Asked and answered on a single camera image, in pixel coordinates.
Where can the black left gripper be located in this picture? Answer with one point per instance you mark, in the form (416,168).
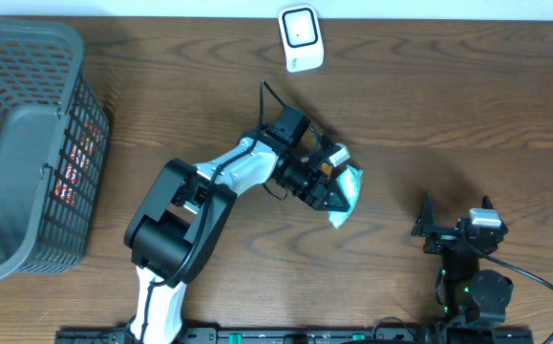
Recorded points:
(319,203)

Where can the mint wet wipes pack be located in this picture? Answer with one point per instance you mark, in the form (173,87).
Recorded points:
(350,182)

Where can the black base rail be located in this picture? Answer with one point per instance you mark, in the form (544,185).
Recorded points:
(389,334)

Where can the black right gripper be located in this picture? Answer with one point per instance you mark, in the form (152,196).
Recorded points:
(425,225)

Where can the grey plastic basket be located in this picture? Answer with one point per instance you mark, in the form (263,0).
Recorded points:
(44,100)

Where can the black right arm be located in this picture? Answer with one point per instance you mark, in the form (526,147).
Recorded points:
(470,294)

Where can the red chocolate wafer pack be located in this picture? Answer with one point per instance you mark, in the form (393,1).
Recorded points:
(81,157)

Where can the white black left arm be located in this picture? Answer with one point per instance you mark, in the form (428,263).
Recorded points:
(178,224)

